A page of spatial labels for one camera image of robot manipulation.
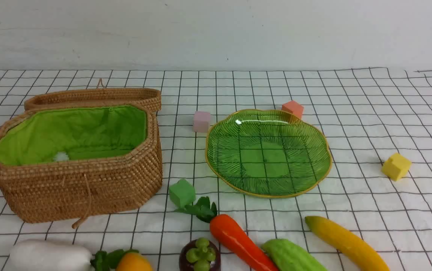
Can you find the orange toy mango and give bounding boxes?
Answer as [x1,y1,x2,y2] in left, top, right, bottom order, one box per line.
[90,249,153,271]

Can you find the yellow foam cube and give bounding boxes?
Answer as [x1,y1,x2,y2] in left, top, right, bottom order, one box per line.
[382,153,412,181]

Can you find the pink foam cube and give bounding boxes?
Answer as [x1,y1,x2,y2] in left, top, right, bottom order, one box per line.
[193,111,211,133]

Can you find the woven rattan basket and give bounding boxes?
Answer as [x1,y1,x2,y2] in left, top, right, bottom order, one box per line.
[0,102,163,228]

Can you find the purple toy mangosteen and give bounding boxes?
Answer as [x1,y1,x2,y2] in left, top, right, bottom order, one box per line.
[178,238,221,271]

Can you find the green foam cube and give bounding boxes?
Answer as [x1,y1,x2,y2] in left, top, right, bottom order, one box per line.
[169,178,196,208]

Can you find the orange toy carrot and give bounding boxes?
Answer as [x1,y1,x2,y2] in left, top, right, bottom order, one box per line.
[176,196,278,271]

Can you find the orange foam cube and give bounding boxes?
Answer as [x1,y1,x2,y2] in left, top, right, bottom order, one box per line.
[281,100,305,119]

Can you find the woven rattan basket lid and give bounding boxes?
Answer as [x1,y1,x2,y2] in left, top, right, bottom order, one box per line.
[24,79,162,113]

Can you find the yellow toy banana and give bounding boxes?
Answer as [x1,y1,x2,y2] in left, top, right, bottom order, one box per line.
[305,216,390,271]

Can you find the white toy radish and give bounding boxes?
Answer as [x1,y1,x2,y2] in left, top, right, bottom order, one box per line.
[9,239,92,271]

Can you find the white grid tablecloth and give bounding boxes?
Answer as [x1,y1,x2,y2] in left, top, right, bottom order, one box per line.
[0,67,432,271]

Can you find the green glass leaf plate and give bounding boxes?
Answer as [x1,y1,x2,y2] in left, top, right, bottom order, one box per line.
[205,109,333,198]

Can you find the green toy gourd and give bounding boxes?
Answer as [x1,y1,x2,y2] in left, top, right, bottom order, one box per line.
[261,239,326,271]

